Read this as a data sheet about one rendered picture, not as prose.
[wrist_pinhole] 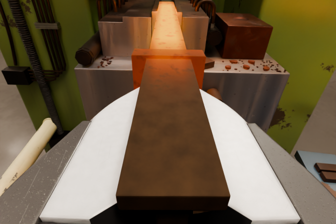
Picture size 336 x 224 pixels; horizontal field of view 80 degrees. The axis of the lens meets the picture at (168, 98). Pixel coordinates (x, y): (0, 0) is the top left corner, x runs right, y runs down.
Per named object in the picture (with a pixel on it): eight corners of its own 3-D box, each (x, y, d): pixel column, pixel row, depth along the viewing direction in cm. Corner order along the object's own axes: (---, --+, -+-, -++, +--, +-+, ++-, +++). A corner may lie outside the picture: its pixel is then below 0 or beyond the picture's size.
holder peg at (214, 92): (222, 112, 35) (225, 99, 34) (207, 112, 35) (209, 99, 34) (218, 99, 38) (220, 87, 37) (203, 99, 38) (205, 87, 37)
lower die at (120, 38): (203, 58, 40) (209, 13, 36) (102, 55, 40) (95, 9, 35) (186, 14, 75) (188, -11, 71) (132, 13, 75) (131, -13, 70)
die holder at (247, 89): (236, 208, 60) (291, 73, 35) (107, 207, 59) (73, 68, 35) (206, 101, 107) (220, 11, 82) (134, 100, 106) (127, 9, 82)
